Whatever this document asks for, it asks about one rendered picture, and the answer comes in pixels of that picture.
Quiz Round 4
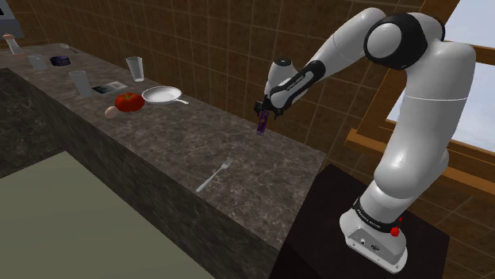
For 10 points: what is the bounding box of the wooden topped pepper mill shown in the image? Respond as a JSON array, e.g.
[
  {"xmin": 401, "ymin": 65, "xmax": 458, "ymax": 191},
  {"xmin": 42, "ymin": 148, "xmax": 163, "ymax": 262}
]
[{"xmin": 2, "ymin": 32, "xmax": 25, "ymax": 57}]

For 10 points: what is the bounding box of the dark robot stand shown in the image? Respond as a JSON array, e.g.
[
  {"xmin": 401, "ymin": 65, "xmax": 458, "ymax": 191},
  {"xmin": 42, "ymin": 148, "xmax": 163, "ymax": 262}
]
[{"xmin": 269, "ymin": 163, "xmax": 451, "ymax": 279}]

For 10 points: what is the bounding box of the purple bar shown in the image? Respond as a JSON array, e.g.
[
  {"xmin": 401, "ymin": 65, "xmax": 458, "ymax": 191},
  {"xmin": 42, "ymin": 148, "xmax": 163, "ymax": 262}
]
[{"xmin": 256, "ymin": 110, "xmax": 270, "ymax": 137}]

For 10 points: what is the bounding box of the wooden framed window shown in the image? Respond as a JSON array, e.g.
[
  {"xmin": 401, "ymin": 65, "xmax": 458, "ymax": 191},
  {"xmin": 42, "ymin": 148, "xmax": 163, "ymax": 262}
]
[{"xmin": 343, "ymin": 0, "xmax": 495, "ymax": 194}]

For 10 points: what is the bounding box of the red tomato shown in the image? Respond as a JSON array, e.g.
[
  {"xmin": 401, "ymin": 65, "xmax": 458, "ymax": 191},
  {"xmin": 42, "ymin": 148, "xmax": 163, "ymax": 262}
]
[{"xmin": 114, "ymin": 92, "xmax": 146, "ymax": 113}]

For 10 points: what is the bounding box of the grey range hood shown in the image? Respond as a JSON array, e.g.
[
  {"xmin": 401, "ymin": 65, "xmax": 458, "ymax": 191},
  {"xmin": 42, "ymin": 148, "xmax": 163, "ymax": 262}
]
[{"xmin": 0, "ymin": 0, "xmax": 25, "ymax": 40}]

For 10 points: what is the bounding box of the white frying pan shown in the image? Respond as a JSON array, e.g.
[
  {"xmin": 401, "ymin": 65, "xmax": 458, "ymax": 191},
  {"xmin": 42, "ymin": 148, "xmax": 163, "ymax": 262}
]
[{"xmin": 141, "ymin": 86, "xmax": 190, "ymax": 106}]

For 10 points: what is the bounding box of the clear drinking glass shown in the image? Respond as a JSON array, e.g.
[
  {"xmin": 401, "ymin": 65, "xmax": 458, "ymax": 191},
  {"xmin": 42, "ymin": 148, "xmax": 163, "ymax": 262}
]
[
  {"xmin": 125, "ymin": 55, "xmax": 145, "ymax": 83},
  {"xmin": 27, "ymin": 53, "xmax": 48, "ymax": 71},
  {"xmin": 68, "ymin": 70, "xmax": 94, "ymax": 98}
]

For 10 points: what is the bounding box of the silver fork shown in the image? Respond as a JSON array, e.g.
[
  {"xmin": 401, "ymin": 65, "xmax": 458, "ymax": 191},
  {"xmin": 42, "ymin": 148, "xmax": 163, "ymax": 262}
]
[{"xmin": 195, "ymin": 156, "xmax": 236, "ymax": 193}]

